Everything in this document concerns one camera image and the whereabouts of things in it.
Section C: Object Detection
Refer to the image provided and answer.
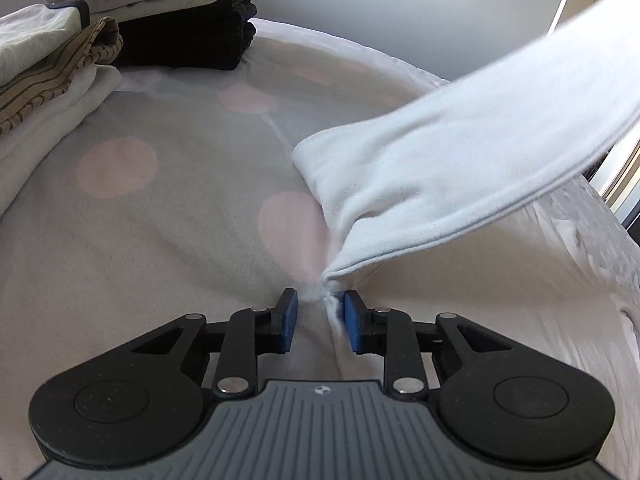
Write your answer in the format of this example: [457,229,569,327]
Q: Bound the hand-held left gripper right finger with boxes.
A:
[343,290,518,399]

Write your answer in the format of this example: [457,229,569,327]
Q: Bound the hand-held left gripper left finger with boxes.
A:
[119,288,300,399]

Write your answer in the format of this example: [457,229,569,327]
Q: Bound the white garment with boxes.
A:
[291,0,640,311]

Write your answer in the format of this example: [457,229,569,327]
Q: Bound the black folded clothes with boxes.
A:
[111,0,259,72]

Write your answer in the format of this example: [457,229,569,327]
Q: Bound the cream folded clothes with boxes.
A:
[0,3,124,219]

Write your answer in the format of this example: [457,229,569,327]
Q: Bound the pink dotted white bed sheet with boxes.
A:
[0,16,640,466]

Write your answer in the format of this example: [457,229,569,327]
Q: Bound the brown striped folded garment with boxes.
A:
[0,16,125,136]

